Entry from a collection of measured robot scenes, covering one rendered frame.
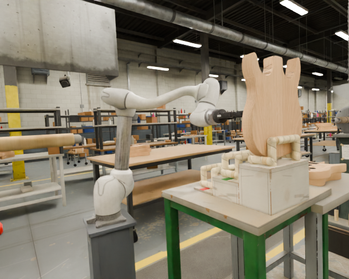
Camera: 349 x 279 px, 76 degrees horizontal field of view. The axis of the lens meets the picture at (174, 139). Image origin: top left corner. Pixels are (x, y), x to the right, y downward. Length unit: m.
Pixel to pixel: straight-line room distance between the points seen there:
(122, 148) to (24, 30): 1.17
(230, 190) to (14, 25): 0.88
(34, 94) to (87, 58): 11.30
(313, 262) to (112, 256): 1.05
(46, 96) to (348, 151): 11.15
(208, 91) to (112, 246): 1.05
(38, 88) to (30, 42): 11.36
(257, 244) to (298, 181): 0.33
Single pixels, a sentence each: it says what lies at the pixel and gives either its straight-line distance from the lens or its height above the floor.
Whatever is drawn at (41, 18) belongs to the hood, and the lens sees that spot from 0.51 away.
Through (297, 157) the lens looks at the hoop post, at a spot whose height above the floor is 1.12.
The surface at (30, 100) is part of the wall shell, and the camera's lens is 11.74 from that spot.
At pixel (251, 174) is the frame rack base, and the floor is 1.07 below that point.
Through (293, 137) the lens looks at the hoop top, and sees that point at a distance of 1.01.
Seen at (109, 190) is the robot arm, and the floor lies 0.90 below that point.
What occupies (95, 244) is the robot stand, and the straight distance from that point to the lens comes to 1.47.
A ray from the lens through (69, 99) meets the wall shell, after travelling 11.96.
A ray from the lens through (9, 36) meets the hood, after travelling 0.49.
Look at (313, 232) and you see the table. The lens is 1.28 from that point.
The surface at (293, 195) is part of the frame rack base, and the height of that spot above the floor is 0.97.
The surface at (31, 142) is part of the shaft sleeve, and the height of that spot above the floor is 1.25.
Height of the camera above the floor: 1.27
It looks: 3 degrees down
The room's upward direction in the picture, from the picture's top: 3 degrees counter-clockwise
